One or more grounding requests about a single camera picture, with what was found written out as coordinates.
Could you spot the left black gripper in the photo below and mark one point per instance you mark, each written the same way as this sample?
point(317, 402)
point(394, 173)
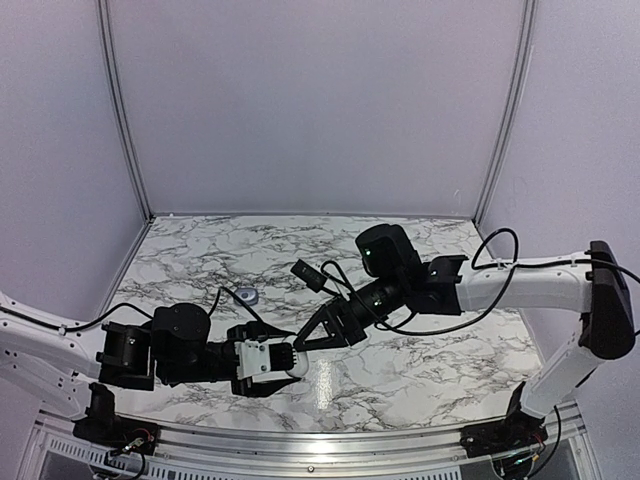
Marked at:
point(258, 330)

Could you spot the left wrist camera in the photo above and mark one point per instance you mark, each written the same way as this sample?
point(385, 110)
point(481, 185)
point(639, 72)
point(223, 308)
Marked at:
point(257, 358)

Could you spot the left aluminium corner post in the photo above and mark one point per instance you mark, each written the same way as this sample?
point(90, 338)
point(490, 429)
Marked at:
point(119, 108)

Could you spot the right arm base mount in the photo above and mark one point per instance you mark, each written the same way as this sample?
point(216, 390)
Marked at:
point(516, 449)

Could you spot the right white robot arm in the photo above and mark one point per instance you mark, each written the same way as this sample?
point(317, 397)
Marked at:
point(589, 283)

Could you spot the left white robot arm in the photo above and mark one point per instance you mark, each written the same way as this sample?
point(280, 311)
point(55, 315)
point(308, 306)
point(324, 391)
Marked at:
point(65, 343)

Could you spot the blue earbud charging case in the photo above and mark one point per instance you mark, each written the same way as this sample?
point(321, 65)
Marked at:
point(248, 295)

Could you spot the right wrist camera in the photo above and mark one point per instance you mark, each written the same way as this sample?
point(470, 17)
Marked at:
point(311, 277)

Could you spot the aluminium front rail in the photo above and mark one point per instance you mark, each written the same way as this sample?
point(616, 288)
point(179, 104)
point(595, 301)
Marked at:
point(191, 452)

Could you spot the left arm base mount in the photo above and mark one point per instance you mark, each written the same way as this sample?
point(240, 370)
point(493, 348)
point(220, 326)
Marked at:
point(128, 442)

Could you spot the white earbud charging case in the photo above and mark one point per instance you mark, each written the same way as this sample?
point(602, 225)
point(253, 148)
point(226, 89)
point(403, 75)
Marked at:
point(300, 365)

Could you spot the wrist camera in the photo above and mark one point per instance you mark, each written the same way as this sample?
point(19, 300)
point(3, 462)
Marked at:
point(311, 277)
point(257, 358)

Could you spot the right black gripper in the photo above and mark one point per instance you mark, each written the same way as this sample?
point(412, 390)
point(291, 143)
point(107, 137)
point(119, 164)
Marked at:
point(353, 331)

